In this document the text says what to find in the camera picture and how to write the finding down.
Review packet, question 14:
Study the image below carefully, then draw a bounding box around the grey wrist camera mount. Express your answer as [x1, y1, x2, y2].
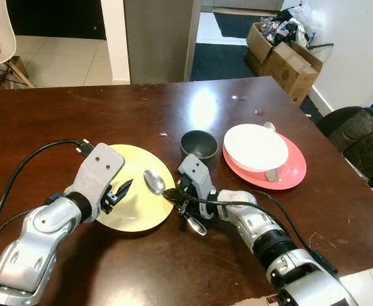
[66, 143, 126, 221]
[177, 155, 216, 202]

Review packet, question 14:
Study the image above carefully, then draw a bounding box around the black padded chair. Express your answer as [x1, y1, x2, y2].
[317, 107, 373, 200]

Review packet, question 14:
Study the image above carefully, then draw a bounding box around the brown cardboard box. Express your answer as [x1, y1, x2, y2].
[245, 22, 324, 106]

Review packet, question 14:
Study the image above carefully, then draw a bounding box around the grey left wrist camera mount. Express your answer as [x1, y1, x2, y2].
[66, 143, 126, 221]

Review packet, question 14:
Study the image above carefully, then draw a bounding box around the dark floor mat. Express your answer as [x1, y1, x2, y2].
[213, 11, 270, 39]
[191, 43, 267, 82]

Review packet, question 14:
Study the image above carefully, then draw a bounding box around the white chair with wooden legs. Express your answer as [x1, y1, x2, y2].
[0, 0, 35, 90]

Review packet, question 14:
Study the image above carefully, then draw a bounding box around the yellow plate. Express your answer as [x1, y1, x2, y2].
[94, 145, 175, 233]

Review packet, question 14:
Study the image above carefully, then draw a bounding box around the white bowl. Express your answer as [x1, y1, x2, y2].
[224, 124, 289, 173]

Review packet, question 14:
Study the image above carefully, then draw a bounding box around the dark grey small bowl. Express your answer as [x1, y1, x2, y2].
[180, 130, 219, 161]

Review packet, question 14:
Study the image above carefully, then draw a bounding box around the silver metal spoon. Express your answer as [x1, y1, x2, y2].
[263, 122, 281, 183]
[143, 169, 208, 237]

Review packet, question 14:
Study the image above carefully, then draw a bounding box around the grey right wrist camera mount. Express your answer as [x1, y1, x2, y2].
[177, 155, 216, 202]

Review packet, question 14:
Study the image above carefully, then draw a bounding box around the pink plate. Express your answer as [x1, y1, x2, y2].
[223, 134, 307, 191]

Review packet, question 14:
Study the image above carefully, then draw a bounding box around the white plastic bag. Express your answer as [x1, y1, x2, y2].
[283, 2, 322, 39]

